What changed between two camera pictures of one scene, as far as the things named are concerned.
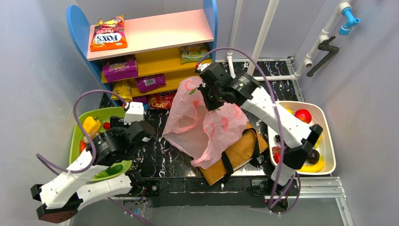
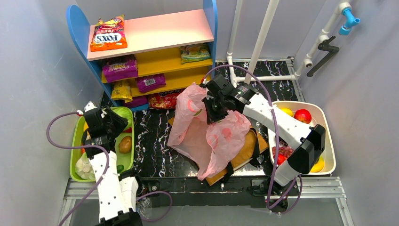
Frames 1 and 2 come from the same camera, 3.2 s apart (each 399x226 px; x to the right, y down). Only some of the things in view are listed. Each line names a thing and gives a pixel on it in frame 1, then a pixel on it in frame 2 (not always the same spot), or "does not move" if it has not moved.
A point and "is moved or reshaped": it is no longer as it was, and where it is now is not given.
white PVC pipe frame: [307, 61] does not move
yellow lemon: [290, 110] does not move
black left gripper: [115, 124] → [114, 124]
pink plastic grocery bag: [192, 128] is moved or reshaped
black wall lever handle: [325, 45] does not move
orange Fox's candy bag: [109, 35] does not move
